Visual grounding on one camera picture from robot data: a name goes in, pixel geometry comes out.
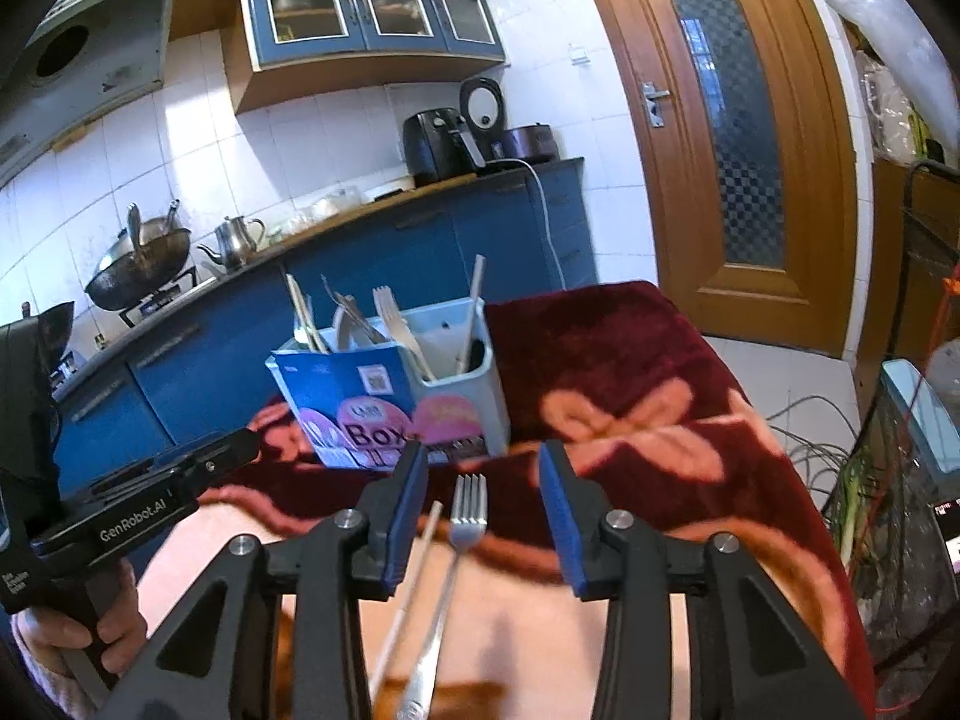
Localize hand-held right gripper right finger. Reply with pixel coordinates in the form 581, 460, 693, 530
537, 439, 872, 720

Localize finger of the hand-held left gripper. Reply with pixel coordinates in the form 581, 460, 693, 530
152, 427, 261, 494

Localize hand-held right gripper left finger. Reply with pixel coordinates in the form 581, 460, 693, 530
96, 439, 431, 720

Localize pale wooden chopstick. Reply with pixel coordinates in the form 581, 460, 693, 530
459, 255, 488, 376
285, 274, 331, 353
367, 500, 443, 702

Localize white utensil holder box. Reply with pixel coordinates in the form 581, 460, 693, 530
266, 298, 512, 470

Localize wooden fork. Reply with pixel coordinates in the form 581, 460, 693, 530
371, 285, 438, 382

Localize silver metal utensil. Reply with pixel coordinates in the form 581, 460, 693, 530
321, 274, 346, 331

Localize person's left forearm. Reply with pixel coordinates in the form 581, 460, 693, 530
11, 641, 98, 717

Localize person's left hand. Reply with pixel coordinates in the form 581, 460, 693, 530
10, 561, 149, 667

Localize dark red floral blanket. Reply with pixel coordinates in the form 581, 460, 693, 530
131, 281, 878, 720

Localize gas stove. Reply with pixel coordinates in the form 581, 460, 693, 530
120, 266, 218, 329

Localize large black wok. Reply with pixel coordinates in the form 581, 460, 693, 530
84, 199, 192, 312

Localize steel kettle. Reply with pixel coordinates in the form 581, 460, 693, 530
197, 215, 267, 271

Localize blue kitchen base cabinets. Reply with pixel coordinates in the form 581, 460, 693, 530
52, 157, 601, 473

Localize clear plastic container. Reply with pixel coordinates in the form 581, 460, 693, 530
270, 187, 366, 239

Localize green onions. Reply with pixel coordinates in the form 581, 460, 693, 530
835, 465, 884, 565

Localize grey range hood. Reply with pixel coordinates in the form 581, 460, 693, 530
0, 0, 181, 188

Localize black air fryer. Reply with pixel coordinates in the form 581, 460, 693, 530
403, 109, 481, 187

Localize black rice cooker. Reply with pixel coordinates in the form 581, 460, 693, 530
459, 76, 561, 175

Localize wooden door with glass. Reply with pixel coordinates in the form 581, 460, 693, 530
570, 0, 860, 359

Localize white plastic bags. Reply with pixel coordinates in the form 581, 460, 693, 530
825, 0, 960, 160

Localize white power cable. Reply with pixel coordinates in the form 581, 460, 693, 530
491, 157, 569, 293

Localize red cord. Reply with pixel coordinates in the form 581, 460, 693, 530
862, 262, 960, 541

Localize black wire rack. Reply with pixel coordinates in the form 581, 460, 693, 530
825, 157, 960, 713

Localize metal door handle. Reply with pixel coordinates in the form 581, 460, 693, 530
641, 81, 672, 128

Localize blue glass-door wall cabinet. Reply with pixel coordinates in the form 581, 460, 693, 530
180, 0, 509, 115

